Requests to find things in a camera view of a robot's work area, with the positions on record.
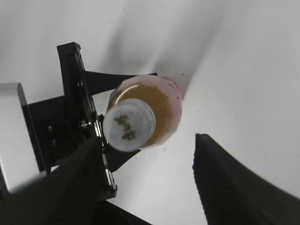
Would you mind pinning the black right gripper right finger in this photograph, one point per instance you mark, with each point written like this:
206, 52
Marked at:
231, 194

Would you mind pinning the white bottle cap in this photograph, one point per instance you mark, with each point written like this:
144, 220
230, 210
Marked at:
129, 125

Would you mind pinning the pink oolong tea bottle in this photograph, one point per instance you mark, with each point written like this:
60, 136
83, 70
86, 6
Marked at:
161, 94

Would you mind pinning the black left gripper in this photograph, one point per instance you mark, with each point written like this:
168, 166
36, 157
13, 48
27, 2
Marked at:
62, 124

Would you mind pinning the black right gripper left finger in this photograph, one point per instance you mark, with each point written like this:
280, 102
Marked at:
70, 195

